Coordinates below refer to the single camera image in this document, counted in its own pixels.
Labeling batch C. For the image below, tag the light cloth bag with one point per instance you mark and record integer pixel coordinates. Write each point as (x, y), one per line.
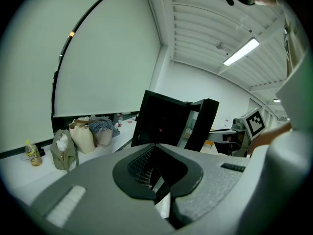
(104, 139)

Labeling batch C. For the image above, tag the round ceiling smoke detector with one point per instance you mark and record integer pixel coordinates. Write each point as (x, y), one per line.
(219, 46)

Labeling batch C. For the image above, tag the blue plaid shirt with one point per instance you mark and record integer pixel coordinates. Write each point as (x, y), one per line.
(100, 127)

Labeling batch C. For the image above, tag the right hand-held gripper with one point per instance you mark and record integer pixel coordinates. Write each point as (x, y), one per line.
(255, 125)

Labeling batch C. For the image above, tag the beige tote bag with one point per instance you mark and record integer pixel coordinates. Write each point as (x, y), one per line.
(82, 141)

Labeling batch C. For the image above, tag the long ceiling light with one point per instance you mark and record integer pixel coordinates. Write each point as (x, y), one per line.
(277, 100)
(240, 51)

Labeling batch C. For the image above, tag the person's right forearm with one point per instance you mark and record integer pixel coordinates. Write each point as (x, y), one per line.
(269, 136)

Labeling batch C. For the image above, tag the beige printed t-shirt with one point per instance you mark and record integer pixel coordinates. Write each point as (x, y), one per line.
(293, 106)

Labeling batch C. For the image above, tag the small black box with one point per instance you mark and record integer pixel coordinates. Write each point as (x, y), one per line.
(42, 152)

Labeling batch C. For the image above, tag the red-capped clear bottle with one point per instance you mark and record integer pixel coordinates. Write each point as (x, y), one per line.
(120, 122)

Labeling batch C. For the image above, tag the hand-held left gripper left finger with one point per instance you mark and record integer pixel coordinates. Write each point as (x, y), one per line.
(97, 192)

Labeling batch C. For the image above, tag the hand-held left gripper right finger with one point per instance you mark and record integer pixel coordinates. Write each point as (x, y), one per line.
(215, 180)

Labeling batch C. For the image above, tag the white roller blind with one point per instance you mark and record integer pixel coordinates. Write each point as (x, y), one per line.
(110, 57)
(29, 82)

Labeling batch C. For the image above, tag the black mini fridge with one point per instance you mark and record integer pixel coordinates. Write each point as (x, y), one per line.
(156, 121)

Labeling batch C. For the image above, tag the olive green shoulder bag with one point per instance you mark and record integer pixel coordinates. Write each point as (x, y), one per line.
(64, 160)

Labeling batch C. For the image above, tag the white crumpled cloth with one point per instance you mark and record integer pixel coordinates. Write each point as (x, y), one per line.
(61, 143)

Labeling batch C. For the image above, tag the white ledge with black edge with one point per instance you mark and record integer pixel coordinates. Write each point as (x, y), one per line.
(15, 172)

